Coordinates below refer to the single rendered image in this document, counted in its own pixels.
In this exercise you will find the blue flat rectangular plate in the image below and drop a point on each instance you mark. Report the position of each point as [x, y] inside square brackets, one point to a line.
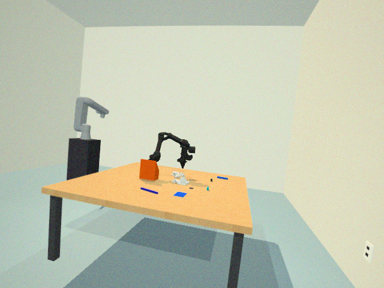
[180, 194]

